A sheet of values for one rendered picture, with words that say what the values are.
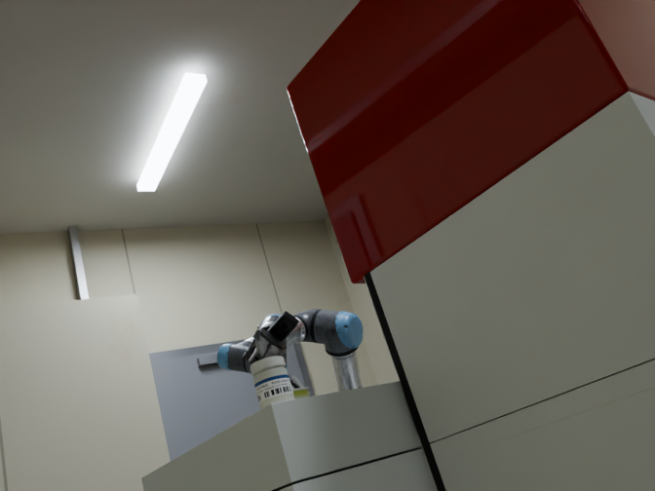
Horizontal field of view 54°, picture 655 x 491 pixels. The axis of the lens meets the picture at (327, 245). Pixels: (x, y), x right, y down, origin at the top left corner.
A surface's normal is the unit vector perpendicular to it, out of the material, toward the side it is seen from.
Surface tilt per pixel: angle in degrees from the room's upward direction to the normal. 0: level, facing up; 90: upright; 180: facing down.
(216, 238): 90
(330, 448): 90
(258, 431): 90
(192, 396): 90
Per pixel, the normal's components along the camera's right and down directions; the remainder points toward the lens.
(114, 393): 0.46, -0.46
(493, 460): -0.76, -0.02
